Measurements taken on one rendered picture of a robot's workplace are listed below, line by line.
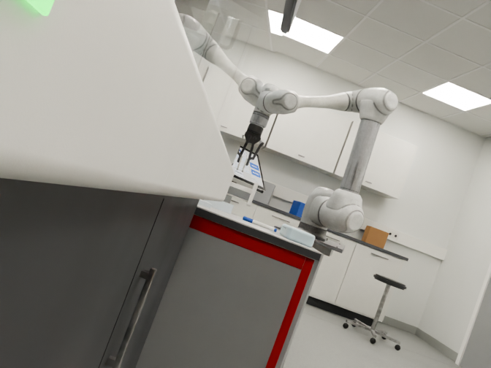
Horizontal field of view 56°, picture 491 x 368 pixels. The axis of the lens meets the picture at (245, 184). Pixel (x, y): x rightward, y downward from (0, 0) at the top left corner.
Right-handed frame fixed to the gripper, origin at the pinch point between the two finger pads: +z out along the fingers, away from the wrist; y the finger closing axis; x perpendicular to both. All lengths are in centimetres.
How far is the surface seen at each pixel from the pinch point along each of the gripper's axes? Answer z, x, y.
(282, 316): 47, 73, -32
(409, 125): -157, -382, -175
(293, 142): -73, -330, -36
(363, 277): 48, -309, -165
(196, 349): 67, 73, -10
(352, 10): -180, -185, -37
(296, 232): 20, 69, -28
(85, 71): 15, 209, -2
